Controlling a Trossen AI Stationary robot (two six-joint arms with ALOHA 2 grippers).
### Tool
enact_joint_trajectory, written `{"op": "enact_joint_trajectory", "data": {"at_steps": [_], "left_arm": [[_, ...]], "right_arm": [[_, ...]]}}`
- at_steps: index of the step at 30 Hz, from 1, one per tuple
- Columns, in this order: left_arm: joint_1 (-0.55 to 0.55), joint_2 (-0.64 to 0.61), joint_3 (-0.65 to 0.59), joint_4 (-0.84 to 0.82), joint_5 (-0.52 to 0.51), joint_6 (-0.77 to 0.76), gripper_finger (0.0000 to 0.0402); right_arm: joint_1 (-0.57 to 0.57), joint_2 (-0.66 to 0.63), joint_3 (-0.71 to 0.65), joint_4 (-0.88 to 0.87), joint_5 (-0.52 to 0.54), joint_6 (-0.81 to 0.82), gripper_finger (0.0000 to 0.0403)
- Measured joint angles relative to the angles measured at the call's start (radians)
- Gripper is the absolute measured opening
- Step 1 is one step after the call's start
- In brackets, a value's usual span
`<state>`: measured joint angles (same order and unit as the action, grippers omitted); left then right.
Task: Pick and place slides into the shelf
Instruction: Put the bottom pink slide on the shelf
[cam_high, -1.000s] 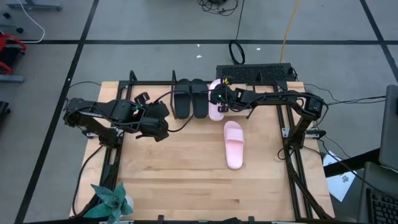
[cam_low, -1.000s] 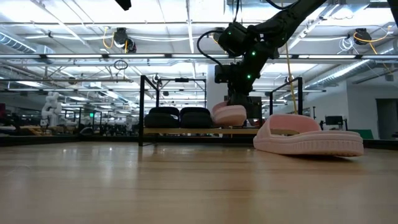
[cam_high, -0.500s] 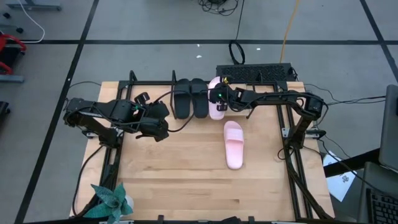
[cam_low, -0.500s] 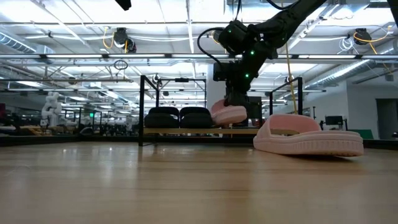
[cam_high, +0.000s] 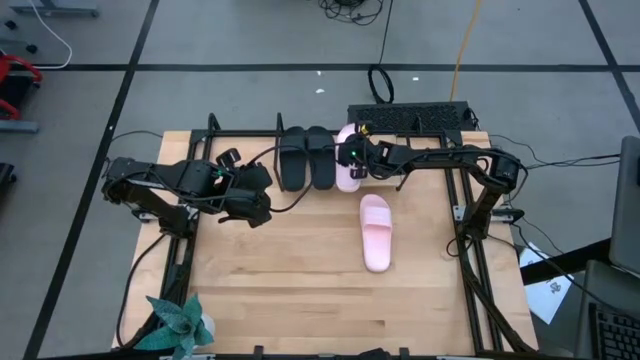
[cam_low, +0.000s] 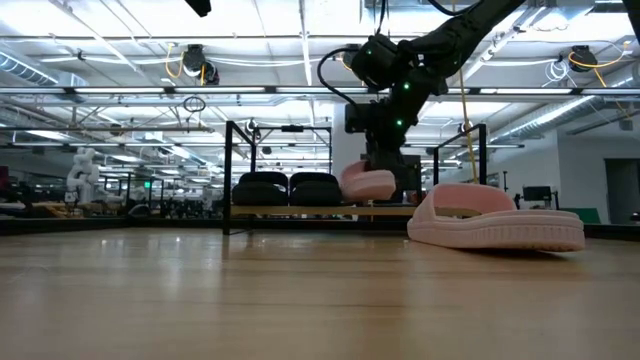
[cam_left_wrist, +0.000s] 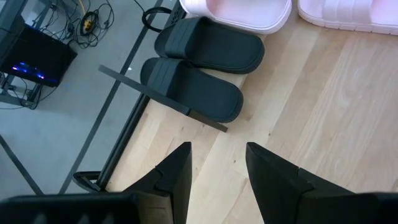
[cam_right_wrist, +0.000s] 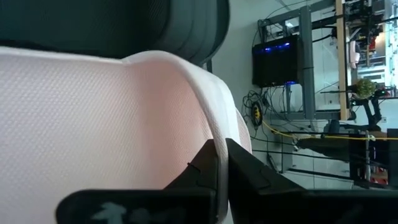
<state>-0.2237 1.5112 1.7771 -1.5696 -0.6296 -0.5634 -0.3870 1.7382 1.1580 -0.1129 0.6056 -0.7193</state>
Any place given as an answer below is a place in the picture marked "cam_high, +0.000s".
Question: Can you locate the black desk beam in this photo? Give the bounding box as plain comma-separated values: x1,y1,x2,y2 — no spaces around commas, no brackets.
519,238,612,286

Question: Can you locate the black base cable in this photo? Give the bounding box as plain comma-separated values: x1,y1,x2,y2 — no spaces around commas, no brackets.
115,230,169,350

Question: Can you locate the yellow floor cable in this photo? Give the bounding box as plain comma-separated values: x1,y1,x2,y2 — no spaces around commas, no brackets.
448,0,484,103

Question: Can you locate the red and black trolley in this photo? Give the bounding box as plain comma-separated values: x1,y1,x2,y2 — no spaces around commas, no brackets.
0,52,45,122

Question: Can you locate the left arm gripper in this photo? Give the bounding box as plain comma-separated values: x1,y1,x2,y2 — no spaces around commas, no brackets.
214,163,274,229

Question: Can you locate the pink slide sandal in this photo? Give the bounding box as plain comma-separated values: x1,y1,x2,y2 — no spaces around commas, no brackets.
333,122,363,194
358,193,394,274

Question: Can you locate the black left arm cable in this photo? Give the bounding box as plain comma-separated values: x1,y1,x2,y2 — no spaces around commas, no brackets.
247,143,327,214

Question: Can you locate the black aluminium table frame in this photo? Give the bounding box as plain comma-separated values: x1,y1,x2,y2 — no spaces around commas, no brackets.
149,112,539,360

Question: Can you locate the wooden shelf black wire frame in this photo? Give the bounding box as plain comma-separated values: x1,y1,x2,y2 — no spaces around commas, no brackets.
272,112,417,194

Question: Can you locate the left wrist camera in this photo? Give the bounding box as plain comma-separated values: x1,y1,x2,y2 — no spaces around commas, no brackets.
216,148,242,170

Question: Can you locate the grey laptop with keyboard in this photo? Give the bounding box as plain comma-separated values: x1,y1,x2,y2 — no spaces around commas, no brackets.
574,259,640,360

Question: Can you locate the coiled black floor cable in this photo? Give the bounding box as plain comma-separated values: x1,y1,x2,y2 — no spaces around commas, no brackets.
366,0,396,105

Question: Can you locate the tangled black cable bundle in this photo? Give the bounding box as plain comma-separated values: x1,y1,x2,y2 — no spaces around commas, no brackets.
317,0,385,27

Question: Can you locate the grey laptop lid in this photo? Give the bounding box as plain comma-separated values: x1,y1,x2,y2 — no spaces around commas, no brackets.
607,134,640,277

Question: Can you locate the green plant in white pot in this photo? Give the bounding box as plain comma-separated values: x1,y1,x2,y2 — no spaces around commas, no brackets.
132,293,217,360

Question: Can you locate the white floor cable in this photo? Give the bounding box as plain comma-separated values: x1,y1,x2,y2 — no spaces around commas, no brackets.
27,0,74,71

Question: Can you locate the black keyboard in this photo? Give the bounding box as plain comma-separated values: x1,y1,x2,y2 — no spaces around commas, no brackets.
346,100,474,133

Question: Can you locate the grey metal base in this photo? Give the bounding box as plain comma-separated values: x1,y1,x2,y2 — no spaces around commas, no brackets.
0,119,40,135

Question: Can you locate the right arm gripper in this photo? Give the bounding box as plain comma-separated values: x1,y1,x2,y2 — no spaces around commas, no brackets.
337,136,397,183

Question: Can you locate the grey desk foot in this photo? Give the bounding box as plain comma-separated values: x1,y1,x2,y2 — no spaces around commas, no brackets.
7,0,100,19

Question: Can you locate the black slide sandal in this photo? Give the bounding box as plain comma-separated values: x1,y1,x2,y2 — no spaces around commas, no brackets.
278,125,309,193
305,125,338,192

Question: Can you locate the white paper sheet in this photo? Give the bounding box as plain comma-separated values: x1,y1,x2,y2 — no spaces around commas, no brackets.
518,242,575,326

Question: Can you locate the thin black floor cable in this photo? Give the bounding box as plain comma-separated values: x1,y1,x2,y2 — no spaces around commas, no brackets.
99,129,165,180

